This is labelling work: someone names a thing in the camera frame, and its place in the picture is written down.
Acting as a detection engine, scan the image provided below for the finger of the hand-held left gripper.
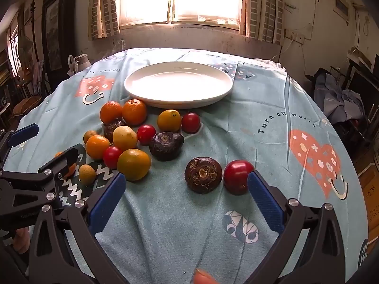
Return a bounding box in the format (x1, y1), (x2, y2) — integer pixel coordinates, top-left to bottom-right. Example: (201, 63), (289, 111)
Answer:
(0, 146), (80, 213)
(0, 123), (40, 169)

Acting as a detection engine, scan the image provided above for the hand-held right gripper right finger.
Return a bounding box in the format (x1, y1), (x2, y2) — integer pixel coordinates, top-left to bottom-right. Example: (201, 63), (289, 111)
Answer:
(243, 170), (348, 284)

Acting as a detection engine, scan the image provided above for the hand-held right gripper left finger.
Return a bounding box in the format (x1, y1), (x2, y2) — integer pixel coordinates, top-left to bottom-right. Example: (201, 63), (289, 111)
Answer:
(28, 172), (131, 284)

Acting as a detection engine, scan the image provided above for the small smooth orange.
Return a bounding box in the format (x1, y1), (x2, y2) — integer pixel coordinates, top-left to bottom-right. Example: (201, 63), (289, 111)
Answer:
(86, 135), (111, 160)
(54, 151), (77, 178)

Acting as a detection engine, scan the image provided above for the tan longan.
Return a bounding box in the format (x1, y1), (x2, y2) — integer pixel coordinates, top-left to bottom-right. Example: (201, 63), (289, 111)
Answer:
(78, 164), (97, 187)
(83, 129), (98, 144)

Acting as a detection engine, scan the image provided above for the red cherry tomato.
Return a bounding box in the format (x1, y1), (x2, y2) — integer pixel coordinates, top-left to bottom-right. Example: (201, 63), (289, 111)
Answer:
(223, 160), (255, 196)
(137, 124), (157, 146)
(103, 146), (123, 170)
(181, 112), (201, 134)

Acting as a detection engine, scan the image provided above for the large yellow-orange orange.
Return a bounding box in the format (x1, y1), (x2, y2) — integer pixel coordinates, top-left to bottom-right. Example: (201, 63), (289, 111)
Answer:
(117, 148), (152, 182)

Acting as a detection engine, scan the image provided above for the orange mandarin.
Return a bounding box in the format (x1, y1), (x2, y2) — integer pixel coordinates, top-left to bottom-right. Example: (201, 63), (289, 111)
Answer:
(122, 99), (148, 126)
(100, 101), (123, 124)

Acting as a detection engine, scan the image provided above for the dark brown water chestnut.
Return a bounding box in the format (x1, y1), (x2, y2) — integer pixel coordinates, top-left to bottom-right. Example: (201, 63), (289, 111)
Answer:
(103, 119), (128, 142)
(149, 132), (185, 162)
(185, 157), (223, 195)

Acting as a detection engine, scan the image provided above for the small yellow orange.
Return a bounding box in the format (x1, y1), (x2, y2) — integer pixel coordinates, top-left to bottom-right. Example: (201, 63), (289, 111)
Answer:
(157, 109), (182, 133)

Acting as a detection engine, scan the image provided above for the white oval plate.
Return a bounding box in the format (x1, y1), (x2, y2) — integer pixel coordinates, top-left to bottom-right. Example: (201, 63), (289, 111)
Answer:
(124, 62), (234, 109)

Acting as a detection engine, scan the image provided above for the person's left hand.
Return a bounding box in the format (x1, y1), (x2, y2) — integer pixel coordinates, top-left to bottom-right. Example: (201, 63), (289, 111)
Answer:
(13, 227), (31, 255)

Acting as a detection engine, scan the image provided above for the person's right hand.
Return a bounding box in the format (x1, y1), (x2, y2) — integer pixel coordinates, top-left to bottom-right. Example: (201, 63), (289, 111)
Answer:
(193, 268), (220, 284)

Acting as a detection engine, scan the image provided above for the brown wooden chair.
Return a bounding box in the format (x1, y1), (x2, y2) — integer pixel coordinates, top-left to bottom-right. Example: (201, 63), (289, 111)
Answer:
(12, 95), (42, 116)

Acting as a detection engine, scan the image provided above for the pale yellow citrus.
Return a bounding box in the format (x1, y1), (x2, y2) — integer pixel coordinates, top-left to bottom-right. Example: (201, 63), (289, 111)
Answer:
(113, 126), (138, 151)

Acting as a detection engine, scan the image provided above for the light blue printed tablecloth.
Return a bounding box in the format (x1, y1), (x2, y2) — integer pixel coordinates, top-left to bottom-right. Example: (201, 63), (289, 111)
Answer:
(3, 47), (370, 284)

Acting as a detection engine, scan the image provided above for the white jug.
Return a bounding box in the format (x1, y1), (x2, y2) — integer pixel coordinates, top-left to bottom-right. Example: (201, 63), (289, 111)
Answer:
(74, 54), (91, 73)

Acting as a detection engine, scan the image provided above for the cardboard box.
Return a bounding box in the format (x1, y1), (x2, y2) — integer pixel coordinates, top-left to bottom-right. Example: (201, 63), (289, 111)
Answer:
(358, 154), (379, 222)

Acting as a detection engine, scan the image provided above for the pile of grey clothes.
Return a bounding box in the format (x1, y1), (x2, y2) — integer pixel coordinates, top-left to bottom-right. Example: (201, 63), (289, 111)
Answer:
(314, 72), (366, 125)

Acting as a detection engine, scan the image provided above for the checked curtain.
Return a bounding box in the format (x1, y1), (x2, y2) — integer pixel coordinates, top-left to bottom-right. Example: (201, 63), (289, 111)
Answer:
(243, 0), (285, 47)
(88, 0), (122, 41)

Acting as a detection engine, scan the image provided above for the bright window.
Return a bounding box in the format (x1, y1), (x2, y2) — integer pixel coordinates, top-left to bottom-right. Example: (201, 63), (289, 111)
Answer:
(118, 0), (246, 31)

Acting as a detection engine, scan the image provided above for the wall socket strip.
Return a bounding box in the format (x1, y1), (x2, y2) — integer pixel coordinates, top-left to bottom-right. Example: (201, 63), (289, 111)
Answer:
(284, 29), (305, 44)

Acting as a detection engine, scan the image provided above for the small wall frame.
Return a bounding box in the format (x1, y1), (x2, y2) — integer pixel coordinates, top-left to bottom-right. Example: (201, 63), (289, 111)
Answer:
(333, 0), (350, 18)

